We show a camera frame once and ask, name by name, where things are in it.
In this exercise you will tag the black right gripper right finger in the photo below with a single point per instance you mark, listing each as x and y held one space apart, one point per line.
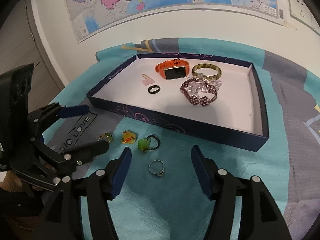
260 216

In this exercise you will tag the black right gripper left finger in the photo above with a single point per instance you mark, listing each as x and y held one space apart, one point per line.
61 217

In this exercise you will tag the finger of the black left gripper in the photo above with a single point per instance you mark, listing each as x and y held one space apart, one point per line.
48 115
83 154

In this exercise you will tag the pink charm keyring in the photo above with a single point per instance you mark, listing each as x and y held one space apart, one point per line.
147 80

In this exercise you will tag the person's left hand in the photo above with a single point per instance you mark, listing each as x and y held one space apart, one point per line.
11 182

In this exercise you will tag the teal grey patterned bedsheet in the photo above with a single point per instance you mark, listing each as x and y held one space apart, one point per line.
173 207

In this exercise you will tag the wooden door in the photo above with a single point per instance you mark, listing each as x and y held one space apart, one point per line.
20 45

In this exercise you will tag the dark blue shallow box tray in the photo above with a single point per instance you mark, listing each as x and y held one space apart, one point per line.
238 117

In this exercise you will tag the orange smart watch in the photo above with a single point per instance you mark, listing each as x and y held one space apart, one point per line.
173 69

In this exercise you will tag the white wall socket panel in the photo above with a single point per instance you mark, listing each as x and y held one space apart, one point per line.
299 11

